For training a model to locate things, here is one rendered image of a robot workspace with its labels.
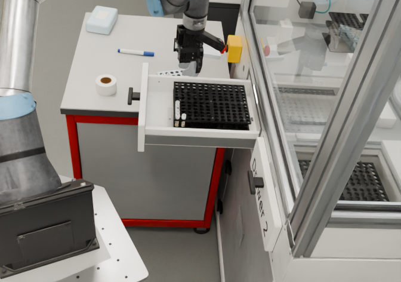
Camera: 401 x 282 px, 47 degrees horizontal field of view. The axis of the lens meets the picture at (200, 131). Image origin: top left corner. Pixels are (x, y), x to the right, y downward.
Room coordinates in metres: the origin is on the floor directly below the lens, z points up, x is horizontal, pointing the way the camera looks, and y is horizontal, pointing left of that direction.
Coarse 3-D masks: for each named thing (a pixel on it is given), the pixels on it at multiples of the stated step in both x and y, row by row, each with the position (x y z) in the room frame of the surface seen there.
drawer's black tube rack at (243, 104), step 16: (192, 96) 1.07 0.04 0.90; (208, 96) 1.09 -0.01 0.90; (224, 96) 1.10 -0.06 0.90; (240, 96) 1.11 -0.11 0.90; (192, 112) 1.00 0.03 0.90; (208, 112) 1.02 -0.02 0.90; (224, 112) 1.02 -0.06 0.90; (240, 112) 1.03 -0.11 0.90; (208, 128) 0.97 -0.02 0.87; (224, 128) 0.98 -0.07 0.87; (240, 128) 1.00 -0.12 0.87
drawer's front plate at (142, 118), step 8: (144, 64) 1.16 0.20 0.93; (144, 72) 1.12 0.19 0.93; (144, 80) 1.08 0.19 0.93; (144, 88) 1.04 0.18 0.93; (144, 96) 1.01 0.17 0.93; (144, 104) 0.97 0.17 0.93; (144, 112) 0.94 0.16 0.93; (144, 120) 0.91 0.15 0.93; (144, 128) 0.89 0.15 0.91; (144, 136) 0.92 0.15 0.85
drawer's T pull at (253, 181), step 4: (248, 172) 0.79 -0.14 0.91; (248, 176) 0.78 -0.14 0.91; (252, 176) 0.78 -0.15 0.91; (248, 180) 0.77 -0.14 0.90; (252, 180) 0.76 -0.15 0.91; (256, 180) 0.76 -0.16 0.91; (260, 180) 0.77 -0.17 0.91; (252, 184) 0.75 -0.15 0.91; (256, 184) 0.75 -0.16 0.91; (260, 184) 0.75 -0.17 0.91; (252, 188) 0.74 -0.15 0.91; (252, 192) 0.73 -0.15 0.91
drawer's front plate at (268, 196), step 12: (264, 144) 0.88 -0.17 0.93; (252, 156) 0.90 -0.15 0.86; (264, 156) 0.84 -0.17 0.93; (264, 168) 0.79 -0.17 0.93; (264, 180) 0.76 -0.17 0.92; (264, 192) 0.74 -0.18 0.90; (264, 204) 0.72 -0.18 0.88; (276, 204) 0.68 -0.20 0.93; (264, 216) 0.69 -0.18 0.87; (276, 216) 0.65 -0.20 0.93; (264, 228) 0.67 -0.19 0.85; (276, 228) 0.62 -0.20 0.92; (264, 240) 0.65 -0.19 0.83; (276, 240) 0.63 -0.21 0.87
